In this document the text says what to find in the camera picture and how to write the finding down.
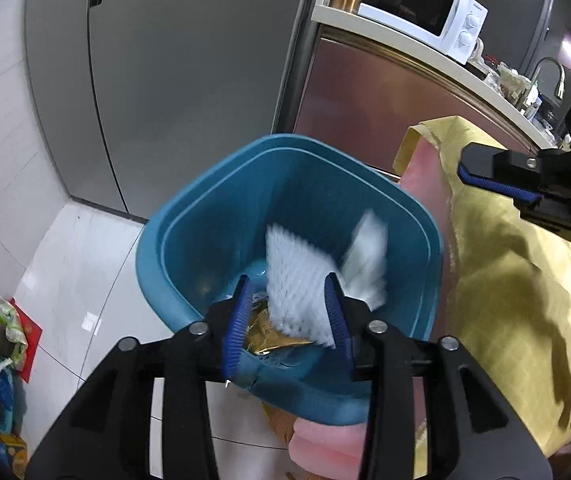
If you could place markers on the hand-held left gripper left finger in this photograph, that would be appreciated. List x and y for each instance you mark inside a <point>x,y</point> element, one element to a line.
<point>235,332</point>

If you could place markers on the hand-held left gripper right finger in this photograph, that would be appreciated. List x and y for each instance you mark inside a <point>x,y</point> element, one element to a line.
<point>333,320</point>

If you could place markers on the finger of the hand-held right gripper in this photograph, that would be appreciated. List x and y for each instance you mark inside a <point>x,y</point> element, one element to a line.
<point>560,212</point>
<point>495,180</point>

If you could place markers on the white foam fruit net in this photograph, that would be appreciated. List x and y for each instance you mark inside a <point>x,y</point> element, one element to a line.
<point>290,280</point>

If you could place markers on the white tissue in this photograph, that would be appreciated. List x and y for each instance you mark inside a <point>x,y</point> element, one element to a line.
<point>365,260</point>

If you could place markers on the blue plastic trash bin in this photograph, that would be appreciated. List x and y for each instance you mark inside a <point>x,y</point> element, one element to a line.
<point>205,220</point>

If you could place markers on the gold snack wrapper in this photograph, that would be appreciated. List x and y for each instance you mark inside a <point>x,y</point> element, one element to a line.
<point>270,335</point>

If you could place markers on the yellow checked tablecloth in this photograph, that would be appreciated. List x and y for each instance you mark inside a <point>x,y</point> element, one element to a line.
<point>505,285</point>

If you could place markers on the clear plastic bag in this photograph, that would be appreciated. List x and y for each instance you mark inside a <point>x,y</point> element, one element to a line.
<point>508,82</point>

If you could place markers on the metal kitchen faucet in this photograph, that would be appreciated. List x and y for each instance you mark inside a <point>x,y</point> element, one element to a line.
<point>560,85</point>

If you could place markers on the stainless steel cabinet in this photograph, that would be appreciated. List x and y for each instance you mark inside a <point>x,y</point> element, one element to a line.
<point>365,90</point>

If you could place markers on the white microwave oven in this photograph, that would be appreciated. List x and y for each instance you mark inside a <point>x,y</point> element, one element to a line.
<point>460,25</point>

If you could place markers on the green and white plastic bag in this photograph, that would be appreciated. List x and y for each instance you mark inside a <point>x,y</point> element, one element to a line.
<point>10,325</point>

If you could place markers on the grey refrigerator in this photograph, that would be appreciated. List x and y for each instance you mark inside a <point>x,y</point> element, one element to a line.
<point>175,85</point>

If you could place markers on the orange and blue box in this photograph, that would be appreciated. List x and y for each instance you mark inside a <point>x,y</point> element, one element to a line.
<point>10,452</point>

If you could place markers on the white wall socket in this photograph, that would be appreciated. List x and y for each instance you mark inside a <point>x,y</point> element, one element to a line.
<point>90,321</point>

